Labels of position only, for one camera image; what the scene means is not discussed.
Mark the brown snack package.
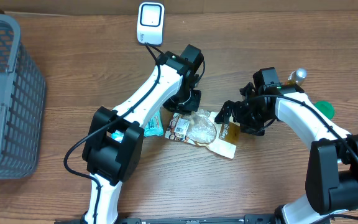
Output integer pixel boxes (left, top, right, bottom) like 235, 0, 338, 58
165, 109, 240, 159

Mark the yellow oil bottle silver cap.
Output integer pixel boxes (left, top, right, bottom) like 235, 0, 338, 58
285, 68, 308, 86

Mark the green lid jar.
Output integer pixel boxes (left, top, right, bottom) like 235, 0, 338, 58
314, 101, 335, 119

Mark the small teal tissue pack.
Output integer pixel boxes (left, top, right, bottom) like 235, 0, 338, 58
111, 130, 124, 142

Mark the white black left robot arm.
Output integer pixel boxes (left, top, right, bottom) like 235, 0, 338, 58
80, 45, 204, 223

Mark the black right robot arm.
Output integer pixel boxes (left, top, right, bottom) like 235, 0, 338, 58
214, 67, 358, 224

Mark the white black barcode scanner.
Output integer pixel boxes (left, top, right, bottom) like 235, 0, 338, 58
136, 2, 165, 46

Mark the grey plastic shopping basket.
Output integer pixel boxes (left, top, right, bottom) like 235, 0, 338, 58
0, 14, 47, 180

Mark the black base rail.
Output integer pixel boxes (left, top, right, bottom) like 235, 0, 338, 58
54, 213, 332, 224

